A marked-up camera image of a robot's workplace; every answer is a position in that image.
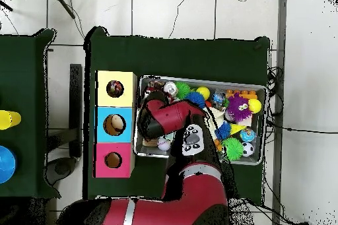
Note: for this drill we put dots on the silver drink can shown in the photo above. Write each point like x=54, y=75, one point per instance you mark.
x=170, y=87

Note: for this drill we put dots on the multicoloured knotted rag toy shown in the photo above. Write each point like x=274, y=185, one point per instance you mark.
x=114, y=88

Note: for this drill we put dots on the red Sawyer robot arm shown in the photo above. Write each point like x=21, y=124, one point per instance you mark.
x=171, y=116

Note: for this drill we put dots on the wooden box with three holes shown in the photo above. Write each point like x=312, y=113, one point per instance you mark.
x=116, y=102

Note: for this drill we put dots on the shallow silver mesh bin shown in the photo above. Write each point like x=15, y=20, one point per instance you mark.
x=250, y=160

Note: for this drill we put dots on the dark green table cloth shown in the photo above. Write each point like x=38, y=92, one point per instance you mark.
x=26, y=77
x=171, y=56

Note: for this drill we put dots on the blue spiky ball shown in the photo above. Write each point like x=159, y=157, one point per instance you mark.
x=197, y=98

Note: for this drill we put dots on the cream cloth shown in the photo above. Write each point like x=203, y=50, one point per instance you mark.
x=217, y=115

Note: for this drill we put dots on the purple spiky monster toy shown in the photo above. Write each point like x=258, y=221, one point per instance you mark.
x=237, y=107

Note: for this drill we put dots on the orange toy building block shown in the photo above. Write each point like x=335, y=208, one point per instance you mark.
x=245, y=94

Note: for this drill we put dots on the green spiky ball with eyes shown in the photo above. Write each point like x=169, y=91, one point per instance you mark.
x=233, y=149

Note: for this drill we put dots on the small soccer ball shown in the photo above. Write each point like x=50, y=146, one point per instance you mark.
x=248, y=149

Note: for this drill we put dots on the black tripod leg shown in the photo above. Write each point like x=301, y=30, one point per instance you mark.
x=64, y=5
x=6, y=6

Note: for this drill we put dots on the yellow cup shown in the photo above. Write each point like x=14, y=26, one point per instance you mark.
x=10, y=119

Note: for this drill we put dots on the blue bowl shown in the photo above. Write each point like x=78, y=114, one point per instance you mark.
x=6, y=164

